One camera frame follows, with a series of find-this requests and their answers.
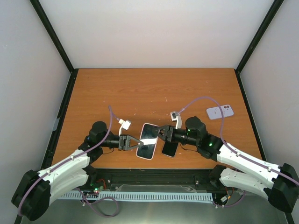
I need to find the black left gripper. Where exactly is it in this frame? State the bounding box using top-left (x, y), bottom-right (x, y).
top-left (100, 134), bottom-right (143, 151)

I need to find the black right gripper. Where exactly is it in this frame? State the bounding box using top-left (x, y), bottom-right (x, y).
top-left (152, 125), bottom-right (199, 146)

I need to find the beige silicone phone case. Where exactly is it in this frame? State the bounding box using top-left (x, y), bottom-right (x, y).
top-left (135, 123), bottom-right (159, 161)

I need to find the lilac phone case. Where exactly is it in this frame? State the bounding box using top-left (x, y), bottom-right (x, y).
top-left (206, 105), bottom-right (234, 120)

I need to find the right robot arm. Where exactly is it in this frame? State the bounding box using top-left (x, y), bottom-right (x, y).
top-left (153, 116), bottom-right (299, 213)

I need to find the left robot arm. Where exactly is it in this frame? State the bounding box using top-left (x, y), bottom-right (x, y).
top-left (11, 121), bottom-right (143, 221)

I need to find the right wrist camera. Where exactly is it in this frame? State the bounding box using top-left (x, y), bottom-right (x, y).
top-left (170, 112), bottom-right (178, 121)

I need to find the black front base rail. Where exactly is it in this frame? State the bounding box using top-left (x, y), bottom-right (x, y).
top-left (88, 168), bottom-right (280, 193)

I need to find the light blue cable duct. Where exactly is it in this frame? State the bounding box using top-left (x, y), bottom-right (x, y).
top-left (58, 190), bottom-right (214, 203)

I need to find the black left frame post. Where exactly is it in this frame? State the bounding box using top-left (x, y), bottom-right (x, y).
top-left (29, 0), bottom-right (75, 70)

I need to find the black frame post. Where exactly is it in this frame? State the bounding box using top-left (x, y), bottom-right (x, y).
top-left (29, 0), bottom-right (75, 70)
top-left (235, 0), bottom-right (285, 72)

